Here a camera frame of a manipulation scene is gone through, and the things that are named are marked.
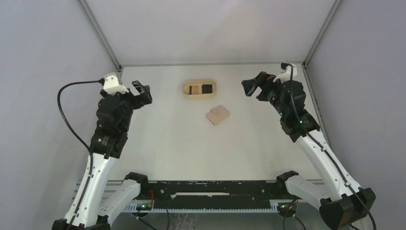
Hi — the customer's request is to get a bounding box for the beige card holder wallet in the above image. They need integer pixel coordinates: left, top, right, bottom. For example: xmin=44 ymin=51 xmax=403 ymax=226
xmin=205 ymin=105 xmax=230 ymax=126

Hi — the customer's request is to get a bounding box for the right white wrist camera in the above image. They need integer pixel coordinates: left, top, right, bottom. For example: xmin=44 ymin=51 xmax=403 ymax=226
xmin=273 ymin=62 xmax=297 ymax=83

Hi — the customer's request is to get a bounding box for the black card in tray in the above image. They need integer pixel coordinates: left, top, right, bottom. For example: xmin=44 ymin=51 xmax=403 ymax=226
xmin=202 ymin=84 xmax=213 ymax=94

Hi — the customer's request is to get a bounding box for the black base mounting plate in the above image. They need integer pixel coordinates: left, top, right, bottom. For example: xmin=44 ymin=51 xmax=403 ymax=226
xmin=136 ymin=180 xmax=294 ymax=208

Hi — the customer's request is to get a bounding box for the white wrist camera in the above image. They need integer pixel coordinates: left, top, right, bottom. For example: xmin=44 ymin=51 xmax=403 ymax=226
xmin=103 ymin=72 xmax=129 ymax=95
xmin=273 ymin=62 xmax=297 ymax=83

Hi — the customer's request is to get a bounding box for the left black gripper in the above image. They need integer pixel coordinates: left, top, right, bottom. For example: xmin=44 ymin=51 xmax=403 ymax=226
xmin=101 ymin=81 xmax=152 ymax=133

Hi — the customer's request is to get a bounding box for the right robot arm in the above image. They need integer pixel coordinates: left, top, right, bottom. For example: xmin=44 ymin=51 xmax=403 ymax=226
xmin=241 ymin=72 xmax=376 ymax=230

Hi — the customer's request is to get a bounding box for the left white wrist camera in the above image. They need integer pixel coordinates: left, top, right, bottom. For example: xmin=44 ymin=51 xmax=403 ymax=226
xmin=103 ymin=72 xmax=129 ymax=95

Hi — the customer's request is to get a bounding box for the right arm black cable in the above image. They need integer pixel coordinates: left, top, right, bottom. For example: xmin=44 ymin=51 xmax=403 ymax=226
xmin=281 ymin=63 xmax=378 ymax=230

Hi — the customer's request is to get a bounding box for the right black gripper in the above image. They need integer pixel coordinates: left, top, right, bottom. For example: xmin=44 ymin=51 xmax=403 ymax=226
xmin=242 ymin=71 xmax=290 ymax=118

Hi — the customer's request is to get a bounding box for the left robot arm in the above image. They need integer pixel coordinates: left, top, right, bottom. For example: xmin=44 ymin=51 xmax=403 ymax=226
xmin=52 ymin=79 xmax=153 ymax=230

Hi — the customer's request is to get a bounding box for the wooden oval tray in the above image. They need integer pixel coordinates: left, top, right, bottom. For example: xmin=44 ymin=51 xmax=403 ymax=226
xmin=181 ymin=79 xmax=217 ymax=99

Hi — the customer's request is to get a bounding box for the white cable duct strip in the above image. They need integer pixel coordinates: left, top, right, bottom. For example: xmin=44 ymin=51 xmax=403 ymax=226
xmin=122 ymin=201 xmax=288 ymax=214

